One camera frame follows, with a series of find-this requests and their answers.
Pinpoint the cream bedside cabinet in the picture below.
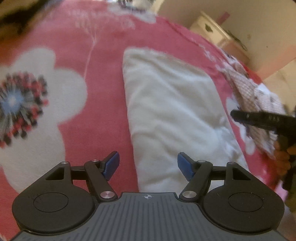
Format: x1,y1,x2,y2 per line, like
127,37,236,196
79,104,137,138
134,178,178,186
189,11,250,65

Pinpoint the white garment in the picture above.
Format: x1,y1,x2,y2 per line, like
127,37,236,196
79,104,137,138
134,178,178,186
122,48,247,193

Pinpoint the red floral bed blanket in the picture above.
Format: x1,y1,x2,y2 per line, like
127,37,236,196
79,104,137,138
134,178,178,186
1,1,275,240

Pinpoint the right hand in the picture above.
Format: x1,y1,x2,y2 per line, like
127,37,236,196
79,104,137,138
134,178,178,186
273,141,296,177

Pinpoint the checkered pink white cloth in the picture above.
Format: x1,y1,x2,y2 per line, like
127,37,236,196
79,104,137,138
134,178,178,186
220,53,287,159

